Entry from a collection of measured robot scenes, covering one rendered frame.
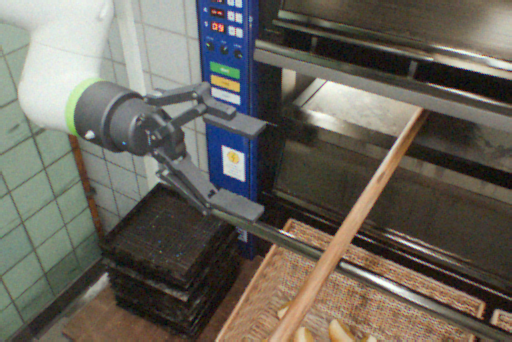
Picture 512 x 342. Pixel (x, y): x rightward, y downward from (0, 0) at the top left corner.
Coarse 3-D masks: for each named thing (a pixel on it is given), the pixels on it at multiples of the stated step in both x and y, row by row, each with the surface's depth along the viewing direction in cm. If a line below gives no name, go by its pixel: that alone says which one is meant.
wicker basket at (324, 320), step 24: (312, 240) 140; (264, 264) 134; (288, 264) 147; (312, 264) 143; (360, 264) 134; (384, 264) 130; (264, 288) 141; (288, 288) 150; (336, 288) 141; (360, 288) 137; (432, 288) 125; (240, 312) 130; (264, 312) 147; (312, 312) 148; (336, 312) 144; (360, 312) 139; (384, 312) 135; (408, 312) 131; (480, 312) 118; (240, 336) 137; (264, 336) 141; (312, 336) 141; (360, 336) 141; (384, 336) 138; (408, 336) 134; (432, 336) 130; (456, 336) 126
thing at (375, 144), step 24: (288, 120) 125; (312, 120) 123; (336, 120) 123; (336, 144) 121; (360, 144) 117; (384, 144) 115; (408, 168) 114; (432, 168) 110; (456, 168) 108; (480, 168) 108; (480, 192) 107; (504, 192) 104
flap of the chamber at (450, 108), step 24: (336, 48) 107; (312, 72) 95; (336, 72) 93; (432, 72) 99; (384, 96) 90; (408, 96) 87; (432, 96) 85; (504, 96) 90; (480, 120) 83; (504, 120) 81
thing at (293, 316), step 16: (416, 112) 121; (416, 128) 116; (400, 144) 110; (384, 160) 107; (384, 176) 102; (368, 192) 98; (368, 208) 96; (352, 224) 91; (336, 240) 88; (336, 256) 86; (320, 272) 83; (304, 288) 80; (320, 288) 81; (304, 304) 78; (288, 320) 76; (272, 336) 74; (288, 336) 74
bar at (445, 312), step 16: (240, 224) 97; (256, 224) 96; (272, 240) 94; (288, 240) 93; (304, 256) 92; (320, 256) 90; (336, 272) 89; (352, 272) 87; (368, 272) 87; (384, 288) 85; (400, 288) 84; (416, 304) 83; (432, 304) 82; (448, 304) 82; (448, 320) 81; (464, 320) 80; (480, 320) 79; (480, 336) 79; (496, 336) 77
